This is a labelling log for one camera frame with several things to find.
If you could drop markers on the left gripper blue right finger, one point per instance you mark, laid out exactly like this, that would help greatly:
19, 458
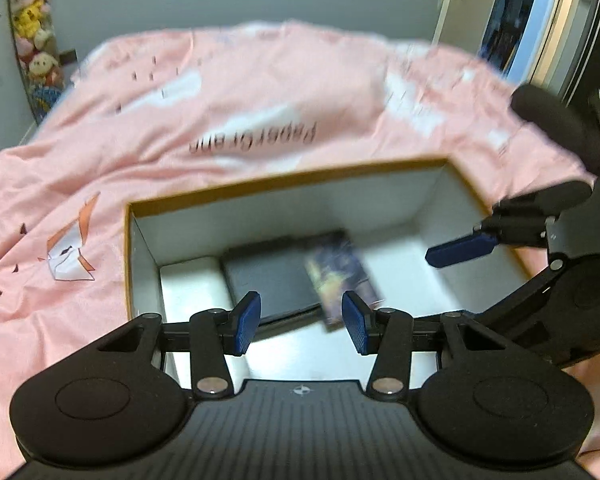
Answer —
365, 326

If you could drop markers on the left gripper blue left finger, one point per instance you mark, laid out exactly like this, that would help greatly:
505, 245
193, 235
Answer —
240, 325

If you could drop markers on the dark book with picture cover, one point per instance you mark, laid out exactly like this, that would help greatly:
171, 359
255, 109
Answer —
334, 267

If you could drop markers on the dark grey flat box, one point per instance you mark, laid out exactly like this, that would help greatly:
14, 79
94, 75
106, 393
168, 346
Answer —
276, 270

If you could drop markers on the hanging plush toy organizer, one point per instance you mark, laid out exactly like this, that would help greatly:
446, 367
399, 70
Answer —
37, 54

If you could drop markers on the glass door with frame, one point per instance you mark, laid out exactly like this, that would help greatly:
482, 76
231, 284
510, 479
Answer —
546, 42

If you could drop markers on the orange cardboard storage box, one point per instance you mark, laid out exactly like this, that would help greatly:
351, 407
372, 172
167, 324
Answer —
300, 241

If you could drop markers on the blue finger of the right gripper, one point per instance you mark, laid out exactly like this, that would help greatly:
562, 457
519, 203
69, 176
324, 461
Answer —
551, 200
466, 248

